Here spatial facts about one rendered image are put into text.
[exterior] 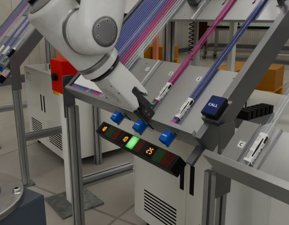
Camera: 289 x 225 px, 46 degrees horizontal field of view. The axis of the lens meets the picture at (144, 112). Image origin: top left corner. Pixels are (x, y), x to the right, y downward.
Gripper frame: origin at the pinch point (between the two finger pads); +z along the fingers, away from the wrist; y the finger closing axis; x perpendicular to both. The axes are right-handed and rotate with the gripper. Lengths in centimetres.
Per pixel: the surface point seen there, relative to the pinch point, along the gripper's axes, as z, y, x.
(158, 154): 11.1, 0.1, -4.4
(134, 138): 11.1, -11.0, -3.5
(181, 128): 8.0, 4.4, 2.5
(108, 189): 89, -98, -17
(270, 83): 254, -165, 194
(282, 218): 62, 10, 7
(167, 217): 71, -36, -12
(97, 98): 8.0, -33.7, 2.4
